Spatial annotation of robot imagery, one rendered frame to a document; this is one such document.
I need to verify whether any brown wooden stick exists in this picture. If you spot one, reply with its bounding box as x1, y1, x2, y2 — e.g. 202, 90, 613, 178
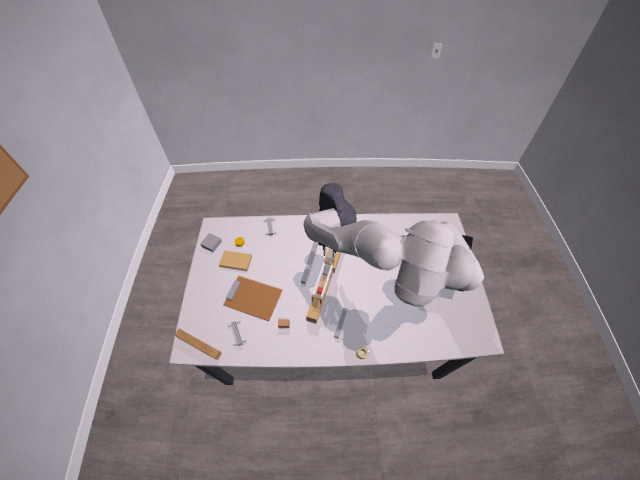
175, 329, 222, 360

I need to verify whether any brown flat board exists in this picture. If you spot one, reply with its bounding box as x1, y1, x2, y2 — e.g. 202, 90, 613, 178
223, 276, 282, 321

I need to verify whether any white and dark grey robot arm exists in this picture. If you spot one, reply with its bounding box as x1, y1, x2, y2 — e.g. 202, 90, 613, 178
304, 183, 484, 307

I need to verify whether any tan rectangular block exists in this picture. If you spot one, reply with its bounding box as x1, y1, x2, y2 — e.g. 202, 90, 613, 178
219, 250, 252, 271

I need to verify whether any beige roll of masking tape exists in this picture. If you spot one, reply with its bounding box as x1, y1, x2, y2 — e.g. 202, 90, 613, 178
356, 346, 369, 359

